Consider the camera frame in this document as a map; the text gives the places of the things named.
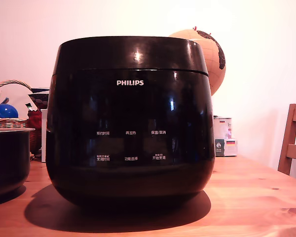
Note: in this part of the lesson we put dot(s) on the black inner cooking pot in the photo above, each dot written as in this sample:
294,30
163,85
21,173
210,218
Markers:
8,160

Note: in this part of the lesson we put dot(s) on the white tin with flag label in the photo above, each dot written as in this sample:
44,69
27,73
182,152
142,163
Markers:
222,128

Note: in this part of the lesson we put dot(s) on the wooden chair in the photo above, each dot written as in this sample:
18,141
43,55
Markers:
289,140

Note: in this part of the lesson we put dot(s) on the small box with flag label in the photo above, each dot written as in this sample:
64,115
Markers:
225,147

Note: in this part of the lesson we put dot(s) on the black Philips rice cooker body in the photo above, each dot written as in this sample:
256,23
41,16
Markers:
130,111

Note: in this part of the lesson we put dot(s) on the blue ball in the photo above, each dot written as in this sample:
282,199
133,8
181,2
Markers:
4,111

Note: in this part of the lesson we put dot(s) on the black rice cooker lid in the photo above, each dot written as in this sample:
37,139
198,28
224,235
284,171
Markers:
128,53

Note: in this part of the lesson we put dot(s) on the cork globe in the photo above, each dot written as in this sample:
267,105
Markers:
213,64

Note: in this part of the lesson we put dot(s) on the red knitted pouch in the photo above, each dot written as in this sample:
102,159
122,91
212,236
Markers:
35,128

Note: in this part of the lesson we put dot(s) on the dark dotted patterned bowl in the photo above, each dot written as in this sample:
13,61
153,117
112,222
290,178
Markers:
39,97

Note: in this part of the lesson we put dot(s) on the white flat box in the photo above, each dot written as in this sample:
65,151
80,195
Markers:
43,135

